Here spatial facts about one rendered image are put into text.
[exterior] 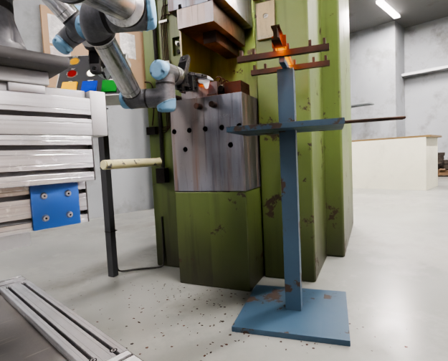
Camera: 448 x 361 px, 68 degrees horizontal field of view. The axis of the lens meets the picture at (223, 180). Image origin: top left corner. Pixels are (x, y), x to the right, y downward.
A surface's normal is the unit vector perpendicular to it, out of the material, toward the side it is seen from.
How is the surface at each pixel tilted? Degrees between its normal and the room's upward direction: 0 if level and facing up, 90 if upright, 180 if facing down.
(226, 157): 90
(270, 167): 90
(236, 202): 90
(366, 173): 90
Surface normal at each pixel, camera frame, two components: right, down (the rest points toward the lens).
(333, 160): -0.41, 0.08
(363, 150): -0.69, 0.08
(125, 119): 0.72, 0.01
